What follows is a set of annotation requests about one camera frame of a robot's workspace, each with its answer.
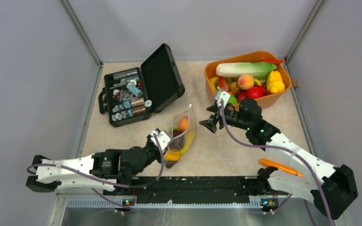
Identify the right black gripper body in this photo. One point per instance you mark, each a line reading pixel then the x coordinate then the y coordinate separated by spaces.
pixel 215 119

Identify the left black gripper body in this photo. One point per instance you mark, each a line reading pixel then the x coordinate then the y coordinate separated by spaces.
pixel 151 150

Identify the dark purple fruit toy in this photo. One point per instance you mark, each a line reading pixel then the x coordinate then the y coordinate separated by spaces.
pixel 178 140

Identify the yellow bell pepper toy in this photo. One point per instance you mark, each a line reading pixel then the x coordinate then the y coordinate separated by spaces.
pixel 172 155

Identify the clear dotted zip bag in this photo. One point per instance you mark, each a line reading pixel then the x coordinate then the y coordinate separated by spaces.
pixel 189 112

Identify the yellow banana toy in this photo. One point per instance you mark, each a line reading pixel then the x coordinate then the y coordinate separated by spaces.
pixel 188 141

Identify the peach toy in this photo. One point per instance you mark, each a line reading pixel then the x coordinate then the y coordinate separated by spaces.
pixel 183 123
pixel 246 81

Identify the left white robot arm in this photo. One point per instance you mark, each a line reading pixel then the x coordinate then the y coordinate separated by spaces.
pixel 109 170

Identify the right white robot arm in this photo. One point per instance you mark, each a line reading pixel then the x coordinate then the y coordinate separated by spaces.
pixel 330 188

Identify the orange plastic basket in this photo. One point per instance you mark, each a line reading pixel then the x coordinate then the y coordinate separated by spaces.
pixel 263 102

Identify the black open case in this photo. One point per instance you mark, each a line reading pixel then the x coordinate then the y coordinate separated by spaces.
pixel 132 95

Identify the red apple toy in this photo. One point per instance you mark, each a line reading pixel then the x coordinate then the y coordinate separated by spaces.
pixel 255 92

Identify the orange carrot toy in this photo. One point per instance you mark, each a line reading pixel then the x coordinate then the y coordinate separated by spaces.
pixel 269 163

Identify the green white cabbage toy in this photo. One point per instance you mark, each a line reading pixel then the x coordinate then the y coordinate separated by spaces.
pixel 259 70

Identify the yellow pear toy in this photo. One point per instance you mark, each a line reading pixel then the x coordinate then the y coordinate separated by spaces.
pixel 275 82

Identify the red chili toy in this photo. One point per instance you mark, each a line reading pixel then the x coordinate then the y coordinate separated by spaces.
pixel 272 61

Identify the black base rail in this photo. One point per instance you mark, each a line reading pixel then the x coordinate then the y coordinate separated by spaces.
pixel 194 190

